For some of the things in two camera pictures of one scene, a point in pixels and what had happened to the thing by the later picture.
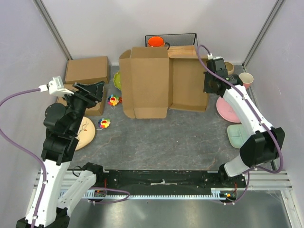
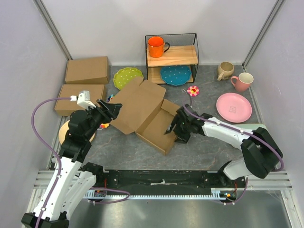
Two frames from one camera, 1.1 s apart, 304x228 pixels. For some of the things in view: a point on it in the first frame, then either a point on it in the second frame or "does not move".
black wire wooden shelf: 183,45 does not move
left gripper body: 79,100 → 105,116
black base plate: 167,182 does not move
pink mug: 247,79 does not move
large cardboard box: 154,79 → 144,111
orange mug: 156,41 does not move
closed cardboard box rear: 87,70 does not move
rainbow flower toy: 104,123 does not move
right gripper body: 207,86 → 181,129
